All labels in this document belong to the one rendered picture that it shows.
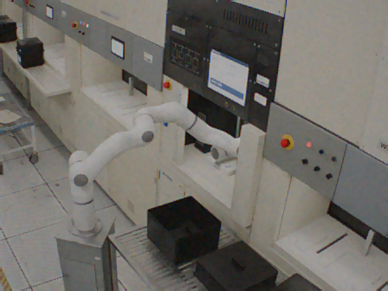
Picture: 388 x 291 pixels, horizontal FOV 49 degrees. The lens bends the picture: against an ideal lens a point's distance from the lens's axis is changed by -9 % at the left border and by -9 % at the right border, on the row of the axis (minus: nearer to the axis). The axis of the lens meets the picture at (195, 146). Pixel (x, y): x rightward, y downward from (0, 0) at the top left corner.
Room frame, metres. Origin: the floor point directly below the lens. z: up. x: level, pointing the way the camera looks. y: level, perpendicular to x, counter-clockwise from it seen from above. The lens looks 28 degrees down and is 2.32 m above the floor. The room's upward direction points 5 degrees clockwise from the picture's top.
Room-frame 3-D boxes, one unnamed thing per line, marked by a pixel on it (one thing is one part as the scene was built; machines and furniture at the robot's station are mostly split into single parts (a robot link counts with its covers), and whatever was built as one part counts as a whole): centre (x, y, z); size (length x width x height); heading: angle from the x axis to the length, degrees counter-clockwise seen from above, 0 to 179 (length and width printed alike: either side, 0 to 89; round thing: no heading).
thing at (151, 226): (1.84, 0.03, 0.85); 0.28 x 0.28 x 0.17; 37
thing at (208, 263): (1.58, -0.24, 0.83); 0.29 x 0.29 x 0.13; 37
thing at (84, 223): (1.89, 0.56, 0.85); 0.19 x 0.19 x 0.18
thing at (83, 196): (1.92, 0.57, 1.07); 0.19 x 0.12 x 0.24; 16
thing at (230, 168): (2.50, -0.22, 0.89); 0.22 x 0.21 x 0.04; 129
